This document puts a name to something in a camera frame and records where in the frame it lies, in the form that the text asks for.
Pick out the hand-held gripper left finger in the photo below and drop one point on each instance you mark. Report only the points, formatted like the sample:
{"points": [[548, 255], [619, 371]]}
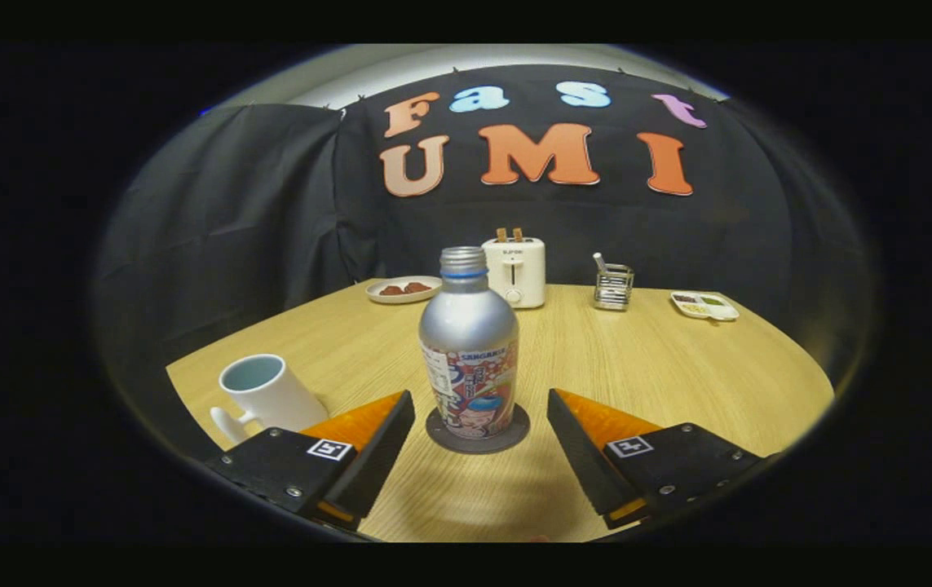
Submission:
{"points": [[376, 456]]}

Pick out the black backdrop cloth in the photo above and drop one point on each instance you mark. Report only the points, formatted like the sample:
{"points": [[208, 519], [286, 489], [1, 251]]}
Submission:
{"points": [[229, 204]]}

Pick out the white round plate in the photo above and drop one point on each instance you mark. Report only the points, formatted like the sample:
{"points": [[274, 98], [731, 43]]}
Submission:
{"points": [[404, 298]]}

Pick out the wooden table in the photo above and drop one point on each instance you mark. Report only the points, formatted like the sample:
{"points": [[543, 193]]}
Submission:
{"points": [[637, 375]]}

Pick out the dark round coaster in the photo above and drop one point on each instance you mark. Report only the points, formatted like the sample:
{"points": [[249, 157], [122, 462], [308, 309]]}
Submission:
{"points": [[478, 445]]}

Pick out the white utensil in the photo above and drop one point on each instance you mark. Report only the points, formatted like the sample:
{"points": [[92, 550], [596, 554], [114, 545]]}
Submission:
{"points": [[599, 260]]}

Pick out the white cup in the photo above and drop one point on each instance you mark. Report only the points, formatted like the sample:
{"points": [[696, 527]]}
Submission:
{"points": [[278, 399]]}

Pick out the red food pieces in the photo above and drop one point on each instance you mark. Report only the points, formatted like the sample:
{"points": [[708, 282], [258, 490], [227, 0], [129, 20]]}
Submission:
{"points": [[404, 289]]}

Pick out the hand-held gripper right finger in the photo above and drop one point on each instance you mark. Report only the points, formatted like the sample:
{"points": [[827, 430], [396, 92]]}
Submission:
{"points": [[584, 456]]}

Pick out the white toaster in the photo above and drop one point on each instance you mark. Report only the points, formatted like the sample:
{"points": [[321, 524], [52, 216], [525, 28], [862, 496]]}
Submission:
{"points": [[514, 273]]}

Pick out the white divided sauce tray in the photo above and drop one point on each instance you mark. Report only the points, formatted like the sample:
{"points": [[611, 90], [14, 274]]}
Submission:
{"points": [[718, 314]]}

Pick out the silver juice bottle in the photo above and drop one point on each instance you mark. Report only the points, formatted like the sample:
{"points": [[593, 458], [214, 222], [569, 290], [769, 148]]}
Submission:
{"points": [[468, 326]]}

